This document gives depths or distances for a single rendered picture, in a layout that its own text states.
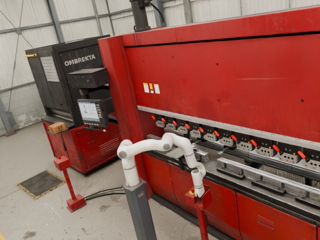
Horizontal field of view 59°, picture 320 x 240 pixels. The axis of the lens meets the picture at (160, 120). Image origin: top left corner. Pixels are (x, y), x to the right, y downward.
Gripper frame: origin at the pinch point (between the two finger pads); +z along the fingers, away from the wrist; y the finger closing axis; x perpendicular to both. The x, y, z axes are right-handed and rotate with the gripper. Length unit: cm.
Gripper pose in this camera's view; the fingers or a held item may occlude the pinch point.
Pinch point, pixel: (201, 198)
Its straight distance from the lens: 281.8
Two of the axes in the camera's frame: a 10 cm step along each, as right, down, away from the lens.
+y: -6.1, 4.5, -6.5
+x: 7.6, 0.9, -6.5
